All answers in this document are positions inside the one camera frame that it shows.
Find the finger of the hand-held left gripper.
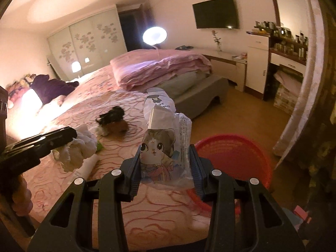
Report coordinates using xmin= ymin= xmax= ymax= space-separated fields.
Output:
xmin=0 ymin=139 xmax=72 ymax=175
xmin=5 ymin=126 xmax=78 ymax=153

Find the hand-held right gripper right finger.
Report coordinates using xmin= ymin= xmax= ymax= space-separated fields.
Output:
xmin=189 ymin=144 xmax=306 ymax=252

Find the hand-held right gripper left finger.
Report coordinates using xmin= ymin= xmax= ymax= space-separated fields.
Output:
xmin=28 ymin=144 xmax=143 ymax=252

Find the cat-print plastic wrapper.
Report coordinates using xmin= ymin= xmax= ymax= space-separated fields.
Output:
xmin=140 ymin=87 xmax=196 ymax=191

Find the red plastic basket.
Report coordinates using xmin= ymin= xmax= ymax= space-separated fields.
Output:
xmin=188 ymin=134 xmax=272 ymax=216

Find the brown wrapper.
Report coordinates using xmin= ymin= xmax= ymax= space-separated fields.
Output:
xmin=105 ymin=121 xmax=130 ymax=135

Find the person's left hand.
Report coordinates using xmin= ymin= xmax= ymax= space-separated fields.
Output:
xmin=12 ymin=175 xmax=33 ymax=217

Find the colourful printed pillow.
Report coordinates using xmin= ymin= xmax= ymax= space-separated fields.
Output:
xmin=7 ymin=73 xmax=36 ymax=109

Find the white pillow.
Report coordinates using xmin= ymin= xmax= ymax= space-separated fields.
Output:
xmin=20 ymin=88 xmax=44 ymax=116

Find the dark purple garment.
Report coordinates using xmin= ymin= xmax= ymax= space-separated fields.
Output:
xmin=30 ymin=74 xmax=79 ymax=104

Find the black crumpled wrapper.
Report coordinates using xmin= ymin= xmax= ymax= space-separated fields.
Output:
xmin=96 ymin=106 xmax=126 ymax=125

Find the pink floral bedsheet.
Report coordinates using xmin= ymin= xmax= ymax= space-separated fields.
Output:
xmin=37 ymin=66 xmax=147 ymax=126

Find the grey-green pillow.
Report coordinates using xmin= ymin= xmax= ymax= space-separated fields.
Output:
xmin=157 ymin=71 xmax=208 ymax=97

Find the floral sliding wardrobe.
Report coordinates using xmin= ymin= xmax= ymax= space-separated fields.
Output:
xmin=47 ymin=7 xmax=128 ymax=80

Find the folded pink quilt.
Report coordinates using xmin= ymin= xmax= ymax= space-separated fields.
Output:
xmin=110 ymin=49 xmax=213 ymax=91

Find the low white desk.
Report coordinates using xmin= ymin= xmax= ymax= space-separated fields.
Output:
xmin=181 ymin=46 xmax=248 ymax=92

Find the small pink box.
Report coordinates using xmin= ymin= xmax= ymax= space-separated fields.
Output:
xmin=293 ymin=206 xmax=313 ymax=223

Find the stack of patterned boxes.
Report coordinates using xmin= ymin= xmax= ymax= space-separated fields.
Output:
xmin=273 ymin=68 xmax=302 ymax=116

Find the white cabinet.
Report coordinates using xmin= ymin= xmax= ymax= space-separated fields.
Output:
xmin=245 ymin=31 xmax=271 ymax=95

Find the light floral curtain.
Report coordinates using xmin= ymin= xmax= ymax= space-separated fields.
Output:
xmin=273 ymin=0 xmax=326 ymax=160

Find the flower in vase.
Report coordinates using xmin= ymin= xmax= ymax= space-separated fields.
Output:
xmin=211 ymin=30 xmax=222 ymax=51

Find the brown and white vanity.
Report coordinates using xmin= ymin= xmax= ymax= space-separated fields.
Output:
xmin=264 ymin=35 xmax=307 ymax=103

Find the row of cosmetic bottles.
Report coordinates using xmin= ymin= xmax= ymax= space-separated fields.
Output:
xmin=253 ymin=21 xmax=308 ymax=59

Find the wood-framed mirror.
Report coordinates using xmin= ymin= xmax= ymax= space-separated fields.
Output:
xmin=270 ymin=0 xmax=306 ymax=29

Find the grey bed frame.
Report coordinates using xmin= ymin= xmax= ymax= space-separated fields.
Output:
xmin=171 ymin=73 xmax=229 ymax=121

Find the round ring lamp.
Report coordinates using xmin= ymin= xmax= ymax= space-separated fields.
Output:
xmin=142 ymin=26 xmax=168 ymax=51

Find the black wall television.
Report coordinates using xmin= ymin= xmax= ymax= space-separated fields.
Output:
xmin=192 ymin=0 xmax=240 ymax=30

